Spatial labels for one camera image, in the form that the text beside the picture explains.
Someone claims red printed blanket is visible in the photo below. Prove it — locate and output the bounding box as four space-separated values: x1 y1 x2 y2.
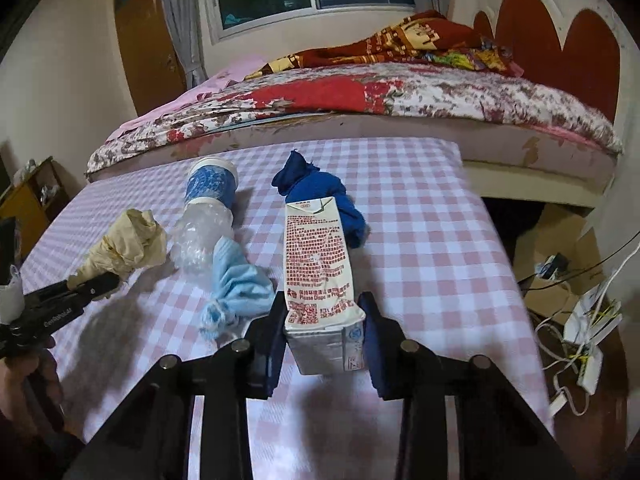
244 10 516 81

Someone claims black cable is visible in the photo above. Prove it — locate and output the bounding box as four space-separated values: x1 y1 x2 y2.
520 230 640 286

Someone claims blue paper cup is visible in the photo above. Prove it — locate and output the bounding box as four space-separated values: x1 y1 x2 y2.
184 156 238 211

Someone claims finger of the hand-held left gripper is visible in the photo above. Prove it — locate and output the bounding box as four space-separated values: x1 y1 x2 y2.
22 272 122 333

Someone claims white milk carton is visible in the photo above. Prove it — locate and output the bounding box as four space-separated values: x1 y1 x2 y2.
282 196 367 376

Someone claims pink checked tablecloth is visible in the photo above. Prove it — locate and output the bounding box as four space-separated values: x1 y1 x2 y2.
20 136 556 480

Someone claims clear plastic cup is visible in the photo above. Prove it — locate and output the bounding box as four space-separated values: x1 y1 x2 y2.
170 199 236 283

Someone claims dark blue cloth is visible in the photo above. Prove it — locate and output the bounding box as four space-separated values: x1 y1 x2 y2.
271 150 371 250

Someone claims white bed frame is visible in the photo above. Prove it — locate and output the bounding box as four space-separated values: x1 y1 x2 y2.
462 157 613 208

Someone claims wooden door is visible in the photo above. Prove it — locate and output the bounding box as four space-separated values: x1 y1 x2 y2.
112 0 188 116

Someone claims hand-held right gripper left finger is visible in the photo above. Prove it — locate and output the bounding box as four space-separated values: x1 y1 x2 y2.
65 290 291 480

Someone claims red and white headboard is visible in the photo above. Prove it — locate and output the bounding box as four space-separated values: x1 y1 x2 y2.
472 0 640 126

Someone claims flat white modem box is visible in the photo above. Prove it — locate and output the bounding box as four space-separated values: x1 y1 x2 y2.
575 345 603 395

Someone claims beige paper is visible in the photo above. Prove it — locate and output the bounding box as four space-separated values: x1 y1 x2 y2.
67 208 167 291

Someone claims white router with antennas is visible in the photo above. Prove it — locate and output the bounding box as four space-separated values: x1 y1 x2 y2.
562 285 623 346

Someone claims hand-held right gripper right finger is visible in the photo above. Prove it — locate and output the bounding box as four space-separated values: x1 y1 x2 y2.
356 291 581 480

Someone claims pink mattress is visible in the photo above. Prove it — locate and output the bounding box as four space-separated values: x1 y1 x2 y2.
90 112 618 196

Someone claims bed with floral cover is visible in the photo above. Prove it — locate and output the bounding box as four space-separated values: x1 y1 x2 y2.
85 62 625 183

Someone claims wooden shelf unit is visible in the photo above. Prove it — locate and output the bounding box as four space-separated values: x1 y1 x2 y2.
0 156 71 261

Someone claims cardboard box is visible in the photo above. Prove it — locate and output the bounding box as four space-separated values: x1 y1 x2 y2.
517 240 576 318

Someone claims person's left hand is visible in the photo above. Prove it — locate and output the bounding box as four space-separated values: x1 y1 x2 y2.
0 347 63 433

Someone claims pink sheet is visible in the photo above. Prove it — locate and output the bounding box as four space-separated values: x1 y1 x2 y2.
107 55 271 143

